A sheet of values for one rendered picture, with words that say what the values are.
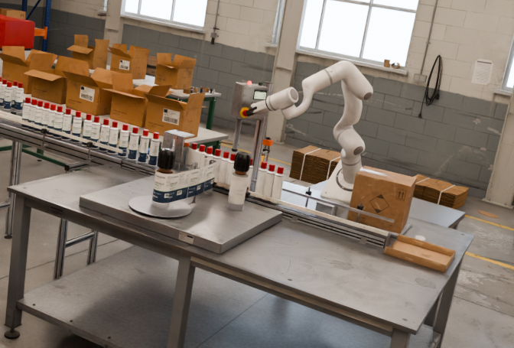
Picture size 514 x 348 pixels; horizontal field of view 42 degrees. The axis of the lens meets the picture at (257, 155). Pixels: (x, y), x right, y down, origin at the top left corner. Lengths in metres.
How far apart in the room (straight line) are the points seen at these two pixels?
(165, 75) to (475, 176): 4.00
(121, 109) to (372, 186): 2.65
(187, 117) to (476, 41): 4.48
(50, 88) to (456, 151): 5.04
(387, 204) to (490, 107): 5.12
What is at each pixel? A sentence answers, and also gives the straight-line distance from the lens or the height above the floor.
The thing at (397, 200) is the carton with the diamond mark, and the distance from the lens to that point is 3.66.
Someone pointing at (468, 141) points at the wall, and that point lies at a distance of 8.75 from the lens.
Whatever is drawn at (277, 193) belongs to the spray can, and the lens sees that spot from 3.65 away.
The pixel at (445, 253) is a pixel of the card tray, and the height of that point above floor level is 0.84.
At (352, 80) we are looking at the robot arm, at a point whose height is 1.60.
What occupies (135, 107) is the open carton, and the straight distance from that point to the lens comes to 5.57.
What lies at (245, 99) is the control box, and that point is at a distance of 3.69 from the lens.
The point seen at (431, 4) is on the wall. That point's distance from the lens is 8.86.
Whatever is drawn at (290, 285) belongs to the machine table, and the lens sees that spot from 2.81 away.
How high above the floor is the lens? 1.94
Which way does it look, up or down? 13 degrees down
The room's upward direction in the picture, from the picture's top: 9 degrees clockwise
